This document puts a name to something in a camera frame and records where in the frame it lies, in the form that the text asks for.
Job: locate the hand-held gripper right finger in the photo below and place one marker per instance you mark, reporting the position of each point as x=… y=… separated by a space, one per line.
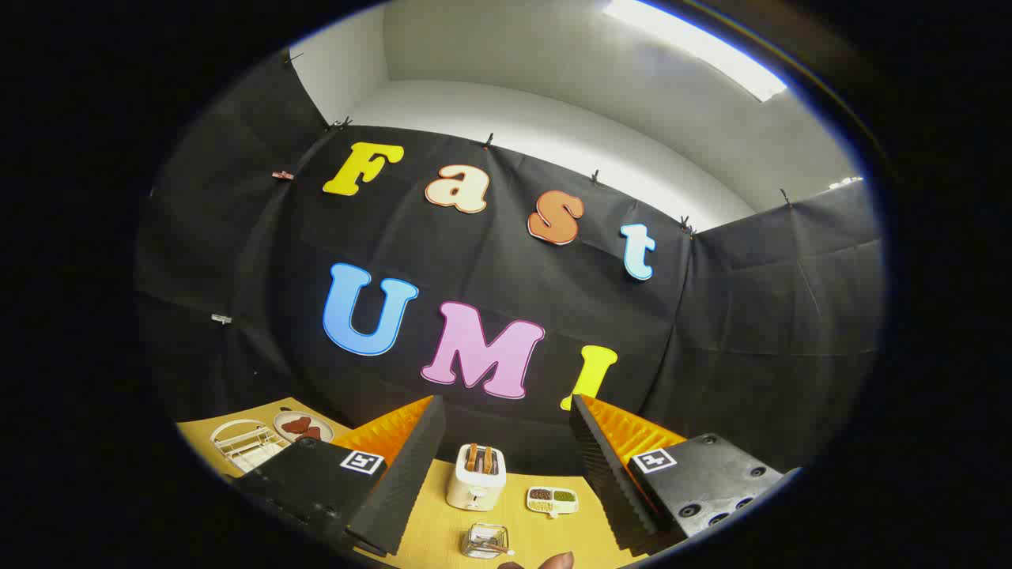
x=609 y=482

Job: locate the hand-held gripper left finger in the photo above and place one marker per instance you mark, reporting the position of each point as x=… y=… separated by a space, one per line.
x=403 y=482

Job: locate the white sectioned grain dish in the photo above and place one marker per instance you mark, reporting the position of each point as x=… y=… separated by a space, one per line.
x=553 y=506

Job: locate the small plate with sausages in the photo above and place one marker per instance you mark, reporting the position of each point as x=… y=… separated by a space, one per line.
x=300 y=427

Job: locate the white toaster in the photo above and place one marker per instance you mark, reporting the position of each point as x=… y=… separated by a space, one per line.
x=474 y=491

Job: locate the toast slice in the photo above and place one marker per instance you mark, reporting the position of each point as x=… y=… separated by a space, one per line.
x=471 y=457
x=488 y=460

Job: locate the black backdrop cloth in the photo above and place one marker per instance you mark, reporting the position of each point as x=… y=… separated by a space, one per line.
x=474 y=257

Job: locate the long ceiling light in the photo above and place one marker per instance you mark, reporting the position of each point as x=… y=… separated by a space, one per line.
x=696 y=49

